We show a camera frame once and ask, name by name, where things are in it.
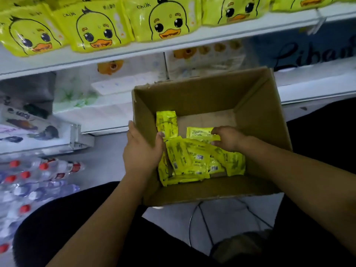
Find white duck tissue pack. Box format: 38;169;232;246
92;53;168;97
165;39;262;80

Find person's right forearm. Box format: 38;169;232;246
236;136;356;254

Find MIQI boxes with fruit print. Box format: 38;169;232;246
0;97;73;151

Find metal frame stool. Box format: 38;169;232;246
188;197;273;265

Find brown cardboard box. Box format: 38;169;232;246
132;66;294;207

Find person's left hand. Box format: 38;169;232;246
122;121;166;178

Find white metal shelf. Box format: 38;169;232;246
0;0;356;137

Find pack of red-capped bottles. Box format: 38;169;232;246
0;155;87;254

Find person's left forearm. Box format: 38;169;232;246
47;172;151;267

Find person's black trousers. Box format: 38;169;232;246
12;97;356;267

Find white pegboard shelf unit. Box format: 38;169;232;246
0;131;95;162

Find person's right hand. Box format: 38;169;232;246
211;126;248;154

